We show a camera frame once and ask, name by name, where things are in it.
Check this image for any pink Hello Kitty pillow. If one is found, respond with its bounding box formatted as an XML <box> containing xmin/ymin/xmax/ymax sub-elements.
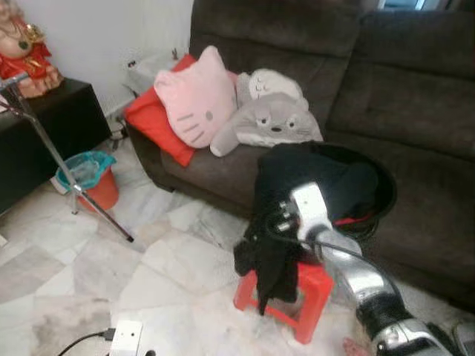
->
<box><xmin>154</xmin><ymin>46</ymin><xmax>238</xmax><ymax>149</ymax></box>

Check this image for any dark brown fabric sofa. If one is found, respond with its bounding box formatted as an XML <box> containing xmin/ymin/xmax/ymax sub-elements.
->
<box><xmin>126</xmin><ymin>0</ymin><xmax>475</xmax><ymax>312</ymax></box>

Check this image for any teal plastic bin liner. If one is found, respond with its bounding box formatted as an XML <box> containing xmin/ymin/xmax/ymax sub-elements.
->
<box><xmin>54</xmin><ymin>151</ymin><xmax>117</xmax><ymax>194</ymax></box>

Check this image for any black garment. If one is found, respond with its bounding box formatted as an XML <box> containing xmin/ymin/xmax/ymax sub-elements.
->
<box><xmin>234</xmin><ymin>145</ymin><xmax>379</xmax><ymax>316</ymax></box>

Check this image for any red plastic stool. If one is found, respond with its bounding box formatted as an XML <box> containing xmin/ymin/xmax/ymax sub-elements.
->
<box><xmin>234</xmin><ymin>260</ymin><xmax>336</xmax><ymax>346</ymax></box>

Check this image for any red laughing Buddha statue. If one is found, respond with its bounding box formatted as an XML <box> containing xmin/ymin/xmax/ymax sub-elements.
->
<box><xmin>0</xmin><ymin>0</ymin><xmax>64</xmax><ymax>99</ymax></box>

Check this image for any black laundry basket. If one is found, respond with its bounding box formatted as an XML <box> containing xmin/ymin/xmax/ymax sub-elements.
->
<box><xmin>256</xmin><ymin>142</ymin><xmax>398</xmax><ymax>242</ymax></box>

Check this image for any red cushion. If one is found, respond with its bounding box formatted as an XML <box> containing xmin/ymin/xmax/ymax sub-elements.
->
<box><xmin>122</xmin><ymin>53</ymin><xmax>238</xmax><ymax>168</ymax></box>

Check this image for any grey Totoro plush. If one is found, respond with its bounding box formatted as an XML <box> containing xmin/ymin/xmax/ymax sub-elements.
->
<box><xmin>210</xmin><ymin>69</ymin><xmax>325</xmax><ymax>158</ymax></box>

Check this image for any red clothes hanger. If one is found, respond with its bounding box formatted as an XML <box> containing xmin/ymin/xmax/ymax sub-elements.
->
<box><xmin>332</xmin><ymin>214</ymin><xmax>372</xmax><ymax>227</ymax></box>

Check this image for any silver metal clothes rack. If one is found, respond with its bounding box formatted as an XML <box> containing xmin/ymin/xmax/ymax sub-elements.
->
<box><xmin>0</xmin><ymin>70</ymin><xmax>136</xmax><ymax>243</ymax></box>

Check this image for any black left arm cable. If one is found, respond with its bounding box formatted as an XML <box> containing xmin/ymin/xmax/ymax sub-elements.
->
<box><xmin>56</xmin><ymin>326</ymin><xmax>116</xmax><ymax>356</ymax></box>

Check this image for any black TV cabinet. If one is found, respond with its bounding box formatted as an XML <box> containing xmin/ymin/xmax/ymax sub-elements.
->
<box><xmin>0</xmin><ymin>78</ymin><xmax>112</xmax><ymax>216</ymax></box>

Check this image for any white lace cloth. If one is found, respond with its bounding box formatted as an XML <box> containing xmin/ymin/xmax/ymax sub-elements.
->
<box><xmin>126</xmin><ymin>48</ymin><xmax>194</xmax><ymax>93</ymax></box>

